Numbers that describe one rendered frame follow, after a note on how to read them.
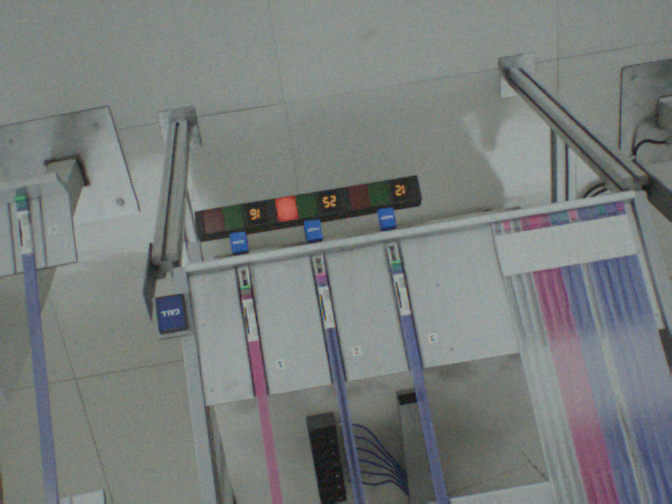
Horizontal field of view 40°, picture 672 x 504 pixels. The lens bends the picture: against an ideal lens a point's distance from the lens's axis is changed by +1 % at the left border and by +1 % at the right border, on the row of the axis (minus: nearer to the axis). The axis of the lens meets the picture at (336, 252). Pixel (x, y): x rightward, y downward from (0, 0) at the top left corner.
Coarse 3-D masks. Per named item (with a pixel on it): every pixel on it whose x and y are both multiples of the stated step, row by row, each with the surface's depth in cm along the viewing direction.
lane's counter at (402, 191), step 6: (402, 180) 139; (408, 180) 139; (396, 186) 139; (402, 186) 139; (408, 186) 139; (396, 192) 139; (402, 192) 139; (408, 192) 139; (396, 198) 138; (402, 198) 138; (408, 198) 138
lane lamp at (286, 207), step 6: (282, 198) 138; (288, 198) 138; (294, 198) 138; (276, 204) 138; (282, 204) 138; (288, 204) 138; (294, 204) 138; (282, 210) 138; (288, 210) 138; (294, 210) 138; (282, 216) 138; (288, 216) 138; (294, 216) 138
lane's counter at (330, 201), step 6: (324, 192) 139; (330, 192) 139; (336, 192) 139; (324, 198) 138; (330, 198) 138; (336, 198) 138; (324, 204) 138; (330, 204) 138; (336, 204) 138; (324, 210) 138; (330, 210) 138; (336, 210) 138
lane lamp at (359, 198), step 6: (354, 186) 139; (360, 186) 139; (366, 186) 139; (354, 192) 139; (360, 192) 139; (366, 192) 139; (354, 198) 138; (360, 198) 138; (366, 198) 138; (354, 204) 138; (360, 204) 138; (366, 204) 138
